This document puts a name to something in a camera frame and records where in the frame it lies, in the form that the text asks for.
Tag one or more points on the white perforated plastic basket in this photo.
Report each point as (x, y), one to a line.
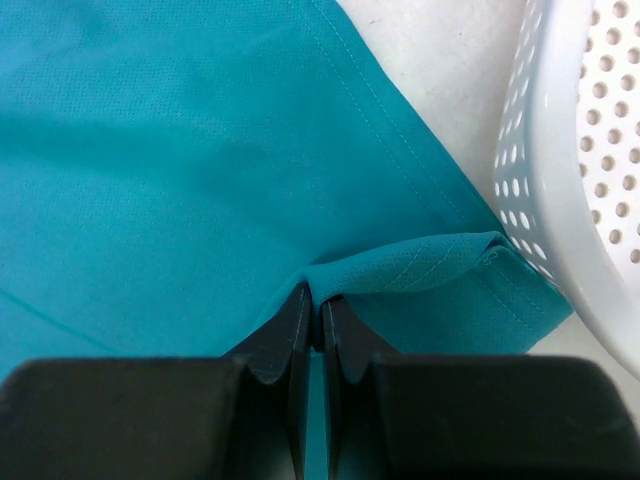
(566, 166)

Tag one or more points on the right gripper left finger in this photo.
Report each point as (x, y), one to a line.
(238, 416)

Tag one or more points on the teal t shirt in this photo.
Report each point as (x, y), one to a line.
(170, 170)

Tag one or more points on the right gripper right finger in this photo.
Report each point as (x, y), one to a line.
(392, 415)

